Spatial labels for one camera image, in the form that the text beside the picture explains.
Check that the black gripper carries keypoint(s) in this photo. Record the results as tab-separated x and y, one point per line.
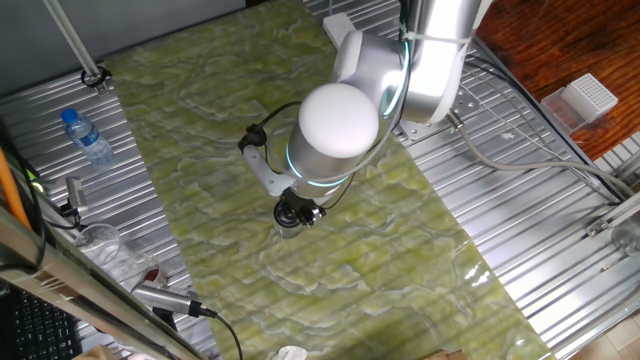
300	202

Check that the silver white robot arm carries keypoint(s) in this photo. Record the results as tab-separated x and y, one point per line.
340	125

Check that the clear glass jar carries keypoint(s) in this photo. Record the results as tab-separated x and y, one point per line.
290	233

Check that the green marble pattern mat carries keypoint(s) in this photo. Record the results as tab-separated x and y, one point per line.
375	275

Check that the white crumpled tissue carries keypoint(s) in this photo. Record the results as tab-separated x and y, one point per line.
290	354

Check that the small glass with brown liquid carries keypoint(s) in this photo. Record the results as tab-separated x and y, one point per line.
152	275

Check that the white power strip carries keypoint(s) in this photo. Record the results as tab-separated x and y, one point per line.
337	25

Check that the clear glass beaker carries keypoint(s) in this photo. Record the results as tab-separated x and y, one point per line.
100	250

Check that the brown wooden block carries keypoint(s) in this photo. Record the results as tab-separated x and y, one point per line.
445	355

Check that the water bottle with blue cap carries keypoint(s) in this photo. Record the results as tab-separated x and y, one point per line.
90	140

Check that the small cardboard box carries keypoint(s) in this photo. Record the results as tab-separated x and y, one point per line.
95	353

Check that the clear plastic box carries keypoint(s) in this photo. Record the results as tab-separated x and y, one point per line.
557	112

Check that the thin metal pole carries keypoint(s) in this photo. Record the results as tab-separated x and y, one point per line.
75	42

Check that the black keyboard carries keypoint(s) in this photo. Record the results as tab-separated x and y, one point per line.
40	330

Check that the orange pole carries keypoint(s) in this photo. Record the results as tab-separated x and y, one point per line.
11	190

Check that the white pipette tip box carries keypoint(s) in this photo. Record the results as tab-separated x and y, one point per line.
592	95

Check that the clear round glass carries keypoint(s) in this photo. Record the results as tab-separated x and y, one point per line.
627	239

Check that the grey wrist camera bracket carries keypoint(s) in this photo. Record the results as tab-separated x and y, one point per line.
265	172

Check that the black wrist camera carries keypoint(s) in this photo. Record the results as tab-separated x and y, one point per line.
252	137

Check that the silver depth camera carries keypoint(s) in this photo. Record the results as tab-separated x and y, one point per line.
76	192
162	298

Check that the black camera stand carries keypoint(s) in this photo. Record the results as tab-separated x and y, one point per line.
165	319
70	211

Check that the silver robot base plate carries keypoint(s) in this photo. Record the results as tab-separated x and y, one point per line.
470	100

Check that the aluminium frame beam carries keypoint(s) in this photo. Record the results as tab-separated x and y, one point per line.
75	287

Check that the metal corner bracket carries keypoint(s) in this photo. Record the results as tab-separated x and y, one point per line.
597	228

